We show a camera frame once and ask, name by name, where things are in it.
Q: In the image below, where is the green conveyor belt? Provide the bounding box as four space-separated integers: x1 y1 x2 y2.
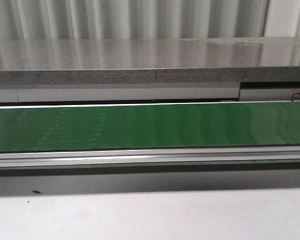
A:
0 101 300 152

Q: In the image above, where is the grey stone slab shelf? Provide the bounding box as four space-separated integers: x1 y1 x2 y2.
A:
0 37 300 86

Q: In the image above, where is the white panel under slab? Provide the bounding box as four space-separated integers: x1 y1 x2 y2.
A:
0 82 300 104

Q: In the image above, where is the white pleated curtain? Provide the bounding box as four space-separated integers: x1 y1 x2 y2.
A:
0 0 300 40

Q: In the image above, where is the aluminium conveyor front rail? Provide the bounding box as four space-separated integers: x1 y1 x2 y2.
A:
0 145 300 168

